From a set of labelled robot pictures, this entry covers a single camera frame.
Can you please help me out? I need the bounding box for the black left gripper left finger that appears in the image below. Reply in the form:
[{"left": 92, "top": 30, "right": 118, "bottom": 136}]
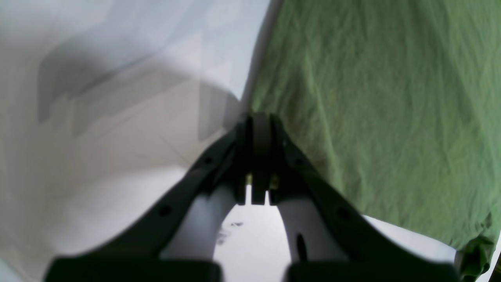
[{"left": 44, "top": 116, "right": 253, "bottom": 282}]

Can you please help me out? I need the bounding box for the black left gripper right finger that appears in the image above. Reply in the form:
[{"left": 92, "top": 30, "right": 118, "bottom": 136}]
[{"left": 261, "top": 114, "right": 460, "bottom": 282}]

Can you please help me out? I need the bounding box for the olive green T-shirt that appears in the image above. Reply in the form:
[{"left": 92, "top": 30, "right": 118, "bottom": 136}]
[{"left": 252, "top": 0, "right": 501, "bottom": 282}]

